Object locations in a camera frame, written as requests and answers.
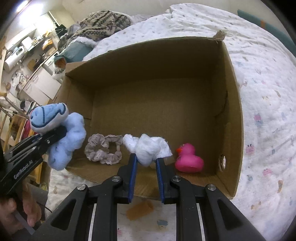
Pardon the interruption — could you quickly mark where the light blue plush toy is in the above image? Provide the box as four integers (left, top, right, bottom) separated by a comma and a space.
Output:
30, 102, 86, 171

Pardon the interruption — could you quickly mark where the orange cylindrical tube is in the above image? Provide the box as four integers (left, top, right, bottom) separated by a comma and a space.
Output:
126, 200, 154, 221

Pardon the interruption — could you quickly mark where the pink rubber duck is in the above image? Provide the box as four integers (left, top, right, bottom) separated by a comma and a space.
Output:
175, 143, 204, 173

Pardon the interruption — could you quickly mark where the beige fabric scrunchie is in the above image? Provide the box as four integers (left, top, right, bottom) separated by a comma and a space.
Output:
84, 133, 123, 165

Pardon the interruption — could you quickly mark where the white towel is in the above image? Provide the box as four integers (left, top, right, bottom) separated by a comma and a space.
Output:
122, 134, 173, 167

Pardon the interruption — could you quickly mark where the person's left hand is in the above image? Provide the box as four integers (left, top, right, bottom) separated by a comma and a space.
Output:
1, 180, 42, 237

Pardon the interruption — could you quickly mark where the yellow wooden chair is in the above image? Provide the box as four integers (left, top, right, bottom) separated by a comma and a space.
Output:
1, 108, 29, 152

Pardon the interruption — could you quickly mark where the white kitchen cabinet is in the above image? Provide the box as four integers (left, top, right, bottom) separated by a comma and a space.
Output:
20, 67, 61, 105

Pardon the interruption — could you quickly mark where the teal pillow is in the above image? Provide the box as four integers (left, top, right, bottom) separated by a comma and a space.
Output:
54, 42, 94, 68

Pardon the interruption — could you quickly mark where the brown cardboard box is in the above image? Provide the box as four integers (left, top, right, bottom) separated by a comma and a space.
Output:
53, 37, 243, 198

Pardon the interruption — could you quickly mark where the knitted patterned sweater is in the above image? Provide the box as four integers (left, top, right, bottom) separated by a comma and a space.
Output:
58, 11, 133, 52

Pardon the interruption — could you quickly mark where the white cloth beside box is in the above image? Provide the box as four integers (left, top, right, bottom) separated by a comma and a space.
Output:
234, 69, 244, 89

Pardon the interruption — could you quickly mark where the white patterned bed quilt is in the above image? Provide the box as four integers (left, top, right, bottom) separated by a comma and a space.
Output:
83, 3, 295, 240

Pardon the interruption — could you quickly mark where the teal headboard cushion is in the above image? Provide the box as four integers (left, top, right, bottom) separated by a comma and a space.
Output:
237, 9, 296, 56

